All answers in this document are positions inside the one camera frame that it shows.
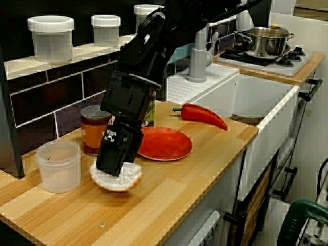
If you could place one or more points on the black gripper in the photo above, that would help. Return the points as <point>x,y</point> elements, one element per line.
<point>128,100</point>

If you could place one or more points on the toy bread slice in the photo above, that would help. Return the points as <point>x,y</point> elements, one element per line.
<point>128,179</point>

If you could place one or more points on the green peas can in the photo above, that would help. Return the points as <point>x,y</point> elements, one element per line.
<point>151,112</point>

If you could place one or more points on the orange beans can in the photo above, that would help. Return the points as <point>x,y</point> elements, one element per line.
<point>89,133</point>

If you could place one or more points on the red round plate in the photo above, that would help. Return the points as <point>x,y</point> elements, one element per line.
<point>166,143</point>

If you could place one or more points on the clear lidless plastic jar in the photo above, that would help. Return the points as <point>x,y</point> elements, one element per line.
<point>59,169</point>

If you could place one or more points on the dark grey hutch side panel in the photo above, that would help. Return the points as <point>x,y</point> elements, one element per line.
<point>162,94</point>
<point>10,128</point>

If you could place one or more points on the red toy chili pepper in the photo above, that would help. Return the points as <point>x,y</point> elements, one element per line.
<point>200,114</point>

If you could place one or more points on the white tiled shelf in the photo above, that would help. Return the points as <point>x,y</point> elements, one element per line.
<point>84,51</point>

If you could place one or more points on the grey toy faucet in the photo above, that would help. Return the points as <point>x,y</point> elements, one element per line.
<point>197,66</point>

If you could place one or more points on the small white lidded jar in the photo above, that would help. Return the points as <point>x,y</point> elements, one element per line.
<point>105,33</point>

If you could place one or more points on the grey toy dispenser panel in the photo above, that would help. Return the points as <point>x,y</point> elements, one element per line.
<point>210,230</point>

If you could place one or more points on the large white lidded jar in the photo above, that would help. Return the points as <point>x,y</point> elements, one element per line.
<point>51,41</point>

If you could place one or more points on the white lidded plastic jar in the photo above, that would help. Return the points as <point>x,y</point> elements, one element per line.
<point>142,12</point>

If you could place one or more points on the wooden cabinet door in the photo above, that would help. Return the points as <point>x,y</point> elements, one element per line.
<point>256,205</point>

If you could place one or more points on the black burner grate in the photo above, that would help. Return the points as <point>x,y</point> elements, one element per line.
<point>230,55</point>

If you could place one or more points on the white toy sink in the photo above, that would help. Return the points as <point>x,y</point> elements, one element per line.
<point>256,94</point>

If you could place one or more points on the steel cooking pot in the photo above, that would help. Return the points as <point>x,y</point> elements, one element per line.
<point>264,46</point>

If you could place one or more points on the black stove knob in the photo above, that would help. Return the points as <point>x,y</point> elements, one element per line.
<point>299,52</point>
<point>284,62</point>
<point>293,56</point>

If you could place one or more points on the green clamp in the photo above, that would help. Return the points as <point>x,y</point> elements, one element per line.
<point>297,217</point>

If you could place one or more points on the steel pot lid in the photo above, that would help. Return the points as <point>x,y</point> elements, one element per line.
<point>269,31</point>

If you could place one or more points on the toy stove top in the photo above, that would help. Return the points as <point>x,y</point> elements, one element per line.
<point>294,69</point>

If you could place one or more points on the grey kitchen post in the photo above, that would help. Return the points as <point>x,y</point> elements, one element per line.
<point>244,20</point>

